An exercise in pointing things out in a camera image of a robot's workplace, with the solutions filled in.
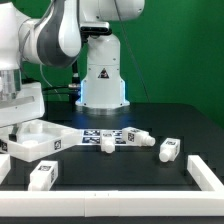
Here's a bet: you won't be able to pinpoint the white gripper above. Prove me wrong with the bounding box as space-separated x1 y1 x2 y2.
0 83 45 141

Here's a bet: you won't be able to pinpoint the grey camera cable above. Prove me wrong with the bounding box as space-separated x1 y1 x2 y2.
39 63 64 101

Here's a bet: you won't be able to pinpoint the white square tabletop part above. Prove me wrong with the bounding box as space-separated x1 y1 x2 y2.
0 119 82 162

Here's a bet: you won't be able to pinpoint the sheet with fiducial tags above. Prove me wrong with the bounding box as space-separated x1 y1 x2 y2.
81 129 126 145

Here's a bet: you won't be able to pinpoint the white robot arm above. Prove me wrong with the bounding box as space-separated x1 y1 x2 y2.
0 0 145 127

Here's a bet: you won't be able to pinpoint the black cables on table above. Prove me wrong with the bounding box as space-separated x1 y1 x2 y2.
21 78 81 101

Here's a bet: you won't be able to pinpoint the white block at left edge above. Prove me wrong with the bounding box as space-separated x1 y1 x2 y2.
0 154 11 184

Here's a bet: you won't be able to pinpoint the black camera on stand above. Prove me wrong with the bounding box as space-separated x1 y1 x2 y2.
80 22 112 36

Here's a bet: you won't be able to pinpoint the black camera stand pole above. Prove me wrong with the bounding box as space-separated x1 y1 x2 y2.
72 62 81 103

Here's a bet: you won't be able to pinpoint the white U-shaped fence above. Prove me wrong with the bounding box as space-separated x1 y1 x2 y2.
0 155 224 217

